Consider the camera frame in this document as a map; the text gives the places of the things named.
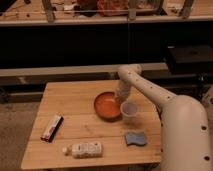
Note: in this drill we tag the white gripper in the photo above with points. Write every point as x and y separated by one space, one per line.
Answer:
122 92

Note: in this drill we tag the orange ceramic bowl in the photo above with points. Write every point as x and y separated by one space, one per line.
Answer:
106 106

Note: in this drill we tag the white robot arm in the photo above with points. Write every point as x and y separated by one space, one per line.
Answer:
185 139

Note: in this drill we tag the translucent plastic cup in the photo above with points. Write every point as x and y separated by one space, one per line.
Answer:
129 111

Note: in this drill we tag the blue sponge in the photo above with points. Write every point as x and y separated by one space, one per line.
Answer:
135 138

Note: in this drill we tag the black box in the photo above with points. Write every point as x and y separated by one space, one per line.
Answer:
190 59

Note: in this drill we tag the wooden table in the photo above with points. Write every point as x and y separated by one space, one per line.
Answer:
74 102

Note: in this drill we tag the white plastic bottle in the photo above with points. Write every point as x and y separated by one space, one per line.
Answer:
84 150

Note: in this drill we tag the red black snack bar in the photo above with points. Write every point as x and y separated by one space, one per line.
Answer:
51 128

